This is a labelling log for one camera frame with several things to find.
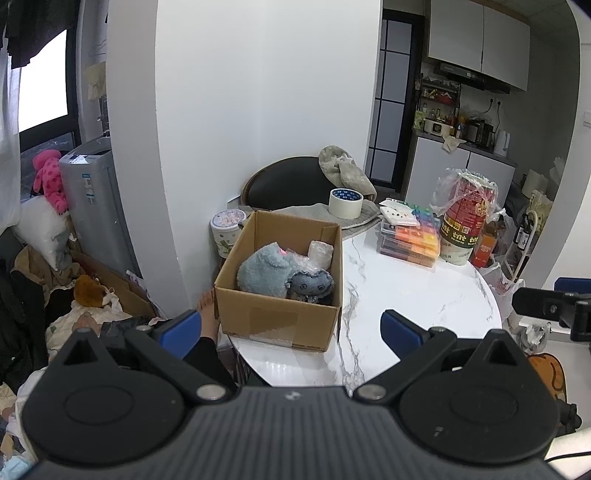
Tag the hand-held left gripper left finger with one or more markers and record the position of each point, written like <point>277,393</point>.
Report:
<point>182,330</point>

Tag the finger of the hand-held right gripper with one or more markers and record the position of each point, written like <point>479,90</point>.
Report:
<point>572,285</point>
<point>540,304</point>

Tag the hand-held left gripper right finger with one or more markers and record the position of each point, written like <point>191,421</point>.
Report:
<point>401,332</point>

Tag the cardboard box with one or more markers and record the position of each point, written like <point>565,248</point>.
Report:
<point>272,318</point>

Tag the grey fluffy plush toy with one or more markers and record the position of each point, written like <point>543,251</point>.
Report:
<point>263,272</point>

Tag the denim plush doll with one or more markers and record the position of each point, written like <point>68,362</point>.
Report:
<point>309,286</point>

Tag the person's bare foot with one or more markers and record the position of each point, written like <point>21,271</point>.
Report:
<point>207,318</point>

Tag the person's dark trouser leg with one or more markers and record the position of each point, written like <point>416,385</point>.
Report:
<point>207,360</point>

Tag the white plastic bag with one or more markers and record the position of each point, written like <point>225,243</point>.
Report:
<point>501,286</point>

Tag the flat cardboard sheet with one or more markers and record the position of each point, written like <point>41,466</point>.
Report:
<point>124,290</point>

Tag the orange cat mat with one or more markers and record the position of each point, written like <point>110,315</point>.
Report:
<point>549,374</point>

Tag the dark bottle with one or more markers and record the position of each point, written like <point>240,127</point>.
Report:
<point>522,233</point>

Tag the orange packet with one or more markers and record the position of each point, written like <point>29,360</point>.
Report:
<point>484,251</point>

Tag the colourful clear organizer box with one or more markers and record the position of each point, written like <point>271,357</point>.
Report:
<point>411,240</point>

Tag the brown plush toy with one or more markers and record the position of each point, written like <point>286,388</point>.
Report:
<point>87,290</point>

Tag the white floral tub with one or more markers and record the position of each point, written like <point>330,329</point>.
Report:
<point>224,235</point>

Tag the cartoon printed cloth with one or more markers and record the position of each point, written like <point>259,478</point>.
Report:
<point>69,323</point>

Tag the clear plastic bag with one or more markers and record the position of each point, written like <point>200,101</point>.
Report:
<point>321,251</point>

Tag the red paper bucket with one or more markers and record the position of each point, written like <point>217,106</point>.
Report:
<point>464,217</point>

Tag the white spotted packet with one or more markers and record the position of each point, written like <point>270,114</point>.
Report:
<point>398,213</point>

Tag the white tape roll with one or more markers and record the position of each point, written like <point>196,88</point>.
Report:
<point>344,210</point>

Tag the grey table cloth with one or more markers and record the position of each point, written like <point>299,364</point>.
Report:
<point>314,212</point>

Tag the grey air purifier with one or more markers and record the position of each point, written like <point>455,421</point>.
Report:
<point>97,203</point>

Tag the white kettle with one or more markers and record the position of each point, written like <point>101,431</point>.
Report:
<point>502,143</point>

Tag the dark clothes pile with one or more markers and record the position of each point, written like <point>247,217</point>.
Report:
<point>18,314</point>

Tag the white kitchen base cabinet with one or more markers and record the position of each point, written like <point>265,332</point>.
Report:
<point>434,166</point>

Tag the white pillow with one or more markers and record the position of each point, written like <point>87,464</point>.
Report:
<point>41,230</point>

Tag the black kitchen appliance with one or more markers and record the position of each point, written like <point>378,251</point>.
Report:
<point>479,134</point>

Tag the black chair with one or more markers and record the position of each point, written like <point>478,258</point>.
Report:
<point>286,182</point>

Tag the beige dish cloth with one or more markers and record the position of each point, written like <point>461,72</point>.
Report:
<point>452,144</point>

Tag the pink plush toy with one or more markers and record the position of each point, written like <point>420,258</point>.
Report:
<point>48,177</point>

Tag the small white cooker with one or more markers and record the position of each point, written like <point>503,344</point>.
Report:
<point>437,127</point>

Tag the black spice rack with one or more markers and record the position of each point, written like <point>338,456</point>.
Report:
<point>438,99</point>

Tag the black framed glass door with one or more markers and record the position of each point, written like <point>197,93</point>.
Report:
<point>392,101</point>

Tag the black range hood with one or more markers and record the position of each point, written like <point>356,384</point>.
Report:
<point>466,76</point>

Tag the white curtain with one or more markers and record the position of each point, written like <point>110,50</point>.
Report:
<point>8,138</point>

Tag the window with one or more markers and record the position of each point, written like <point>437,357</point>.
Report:
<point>44,87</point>

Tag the dark hanging clothes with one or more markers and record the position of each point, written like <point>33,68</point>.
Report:
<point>37,32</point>

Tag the white wall cabinets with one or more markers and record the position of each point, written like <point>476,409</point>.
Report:
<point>485,41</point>

